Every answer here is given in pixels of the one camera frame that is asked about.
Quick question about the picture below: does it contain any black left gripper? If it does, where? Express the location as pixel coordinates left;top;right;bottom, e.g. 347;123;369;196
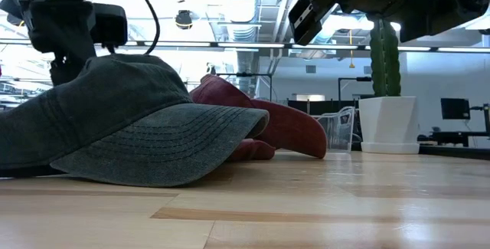
28;0;96;87

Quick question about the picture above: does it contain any dark grey baseball cap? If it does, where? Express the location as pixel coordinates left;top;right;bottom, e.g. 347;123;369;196
0;53;270;188

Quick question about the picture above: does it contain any yellow hanging pendant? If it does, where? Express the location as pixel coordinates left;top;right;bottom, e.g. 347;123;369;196
348;29;356;69

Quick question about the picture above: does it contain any green columnar cactus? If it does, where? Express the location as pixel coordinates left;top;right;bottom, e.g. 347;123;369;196
369;18;402;97

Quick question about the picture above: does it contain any black round ceiling speaker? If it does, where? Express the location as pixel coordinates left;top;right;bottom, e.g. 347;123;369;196
175;9;194;31

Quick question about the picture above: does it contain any black low partition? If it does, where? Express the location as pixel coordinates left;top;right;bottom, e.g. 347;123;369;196
286;99;361;116

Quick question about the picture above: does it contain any white faceted plant pot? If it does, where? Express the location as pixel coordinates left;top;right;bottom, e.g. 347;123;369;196
358;95;421;155

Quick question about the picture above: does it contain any clear plastic bin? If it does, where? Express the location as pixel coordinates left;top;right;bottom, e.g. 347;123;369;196
312;106;356;153

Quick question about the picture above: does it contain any black computer monitor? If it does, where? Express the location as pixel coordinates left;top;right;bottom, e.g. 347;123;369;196
439;97;471;120

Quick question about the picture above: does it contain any black workbench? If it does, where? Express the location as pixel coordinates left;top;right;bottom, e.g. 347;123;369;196
416;103;490;149

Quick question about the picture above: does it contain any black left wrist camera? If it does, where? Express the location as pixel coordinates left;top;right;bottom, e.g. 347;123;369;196
90;2;129;50

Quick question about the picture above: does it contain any black left wrist camera cable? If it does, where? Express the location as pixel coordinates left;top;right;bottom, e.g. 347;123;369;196
121;0;161;56

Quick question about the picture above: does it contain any silver spiral ceiling duct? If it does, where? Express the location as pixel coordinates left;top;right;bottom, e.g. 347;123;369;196
217;0;265;97

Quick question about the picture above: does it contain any black aluminium table frame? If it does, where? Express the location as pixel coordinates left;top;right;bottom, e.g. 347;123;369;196
419;145;490;161

